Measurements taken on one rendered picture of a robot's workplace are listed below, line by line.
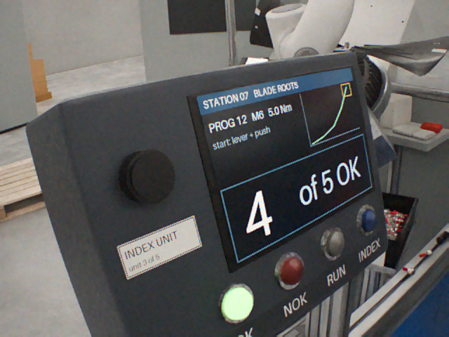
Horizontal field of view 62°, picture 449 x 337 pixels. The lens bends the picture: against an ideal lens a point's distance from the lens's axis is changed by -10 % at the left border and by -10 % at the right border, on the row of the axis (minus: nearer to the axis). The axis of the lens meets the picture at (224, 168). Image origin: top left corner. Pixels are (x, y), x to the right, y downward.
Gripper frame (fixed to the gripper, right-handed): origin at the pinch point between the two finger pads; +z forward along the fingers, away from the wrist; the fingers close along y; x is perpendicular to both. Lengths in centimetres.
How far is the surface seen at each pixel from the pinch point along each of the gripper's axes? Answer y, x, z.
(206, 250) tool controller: -36, 50, -32
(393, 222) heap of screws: -17.2, -2.0, 16.3
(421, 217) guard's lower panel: 8, -70, 81
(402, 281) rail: -29.6, 15.8, 10.5
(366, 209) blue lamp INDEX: -37, 35, -25
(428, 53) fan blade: -16.1, -25.5, -13.9
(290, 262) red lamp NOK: -37, 45, -28
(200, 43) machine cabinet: 232, -139, 36
